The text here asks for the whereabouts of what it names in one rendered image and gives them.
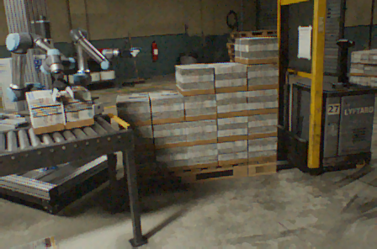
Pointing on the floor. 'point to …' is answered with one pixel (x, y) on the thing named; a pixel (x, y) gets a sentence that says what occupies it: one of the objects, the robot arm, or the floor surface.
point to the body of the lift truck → (337, 122)
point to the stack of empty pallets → (244, 38)
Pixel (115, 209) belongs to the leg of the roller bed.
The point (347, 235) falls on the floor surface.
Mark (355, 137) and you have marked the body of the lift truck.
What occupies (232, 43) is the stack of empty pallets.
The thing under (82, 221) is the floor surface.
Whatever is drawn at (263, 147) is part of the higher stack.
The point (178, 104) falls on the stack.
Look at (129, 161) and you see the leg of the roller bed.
